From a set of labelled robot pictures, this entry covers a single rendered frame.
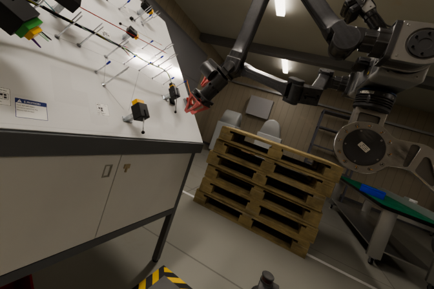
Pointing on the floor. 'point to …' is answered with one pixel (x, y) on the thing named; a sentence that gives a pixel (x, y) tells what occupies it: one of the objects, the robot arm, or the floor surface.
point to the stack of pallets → (268, 187)
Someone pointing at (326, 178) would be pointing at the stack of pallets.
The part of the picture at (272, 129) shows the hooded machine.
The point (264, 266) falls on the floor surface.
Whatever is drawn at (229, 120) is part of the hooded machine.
